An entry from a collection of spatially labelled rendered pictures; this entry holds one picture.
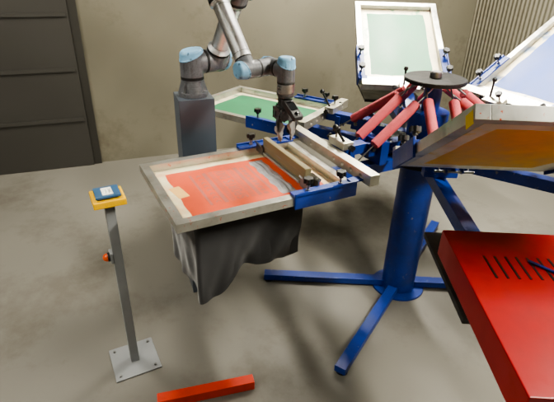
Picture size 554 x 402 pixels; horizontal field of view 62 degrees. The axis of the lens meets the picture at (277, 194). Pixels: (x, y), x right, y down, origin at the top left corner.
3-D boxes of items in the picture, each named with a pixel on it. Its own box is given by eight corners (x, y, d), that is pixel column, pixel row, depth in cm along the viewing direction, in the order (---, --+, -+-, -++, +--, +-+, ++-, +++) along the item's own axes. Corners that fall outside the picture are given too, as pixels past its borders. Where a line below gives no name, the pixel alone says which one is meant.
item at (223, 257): (204, 305, 194) (199, 219, 174) (202, 299, 197) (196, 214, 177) (298, 275, 213) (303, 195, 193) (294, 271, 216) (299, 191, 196)
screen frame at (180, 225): (176, 234, 164) (176, 225, 162) (139, 171, 210) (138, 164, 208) (355, 191, 197) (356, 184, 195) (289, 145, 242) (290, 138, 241)
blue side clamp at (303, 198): (295, 210, 184) (296, 194, 181) (288, 204, 188) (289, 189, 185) (355, 195, 196) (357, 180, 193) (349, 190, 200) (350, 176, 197)
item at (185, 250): (199, 307, 193) (194, 220, 173) (170, 252, 228) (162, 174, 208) (207, 306, 194) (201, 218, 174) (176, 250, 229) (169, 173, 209)
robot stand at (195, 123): (188, 275, 295) (173, 91, 239) (215, 269, 300) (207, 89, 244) (193, 292, 280) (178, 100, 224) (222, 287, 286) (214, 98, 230)
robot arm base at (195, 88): (176, 92, 238) (175, 72, 233) (204, 90, 243) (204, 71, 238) (180, 100, 226) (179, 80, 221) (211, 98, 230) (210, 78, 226)
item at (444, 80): (393, 314, 268) (436, 84, 205) (353, 275, 299) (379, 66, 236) (443, 294, 284) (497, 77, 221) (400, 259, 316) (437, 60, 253)
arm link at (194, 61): (176, 74, 230) (173, 47, 224) (199, 71, 238) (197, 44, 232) (187, 79, 222) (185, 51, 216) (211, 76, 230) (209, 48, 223)
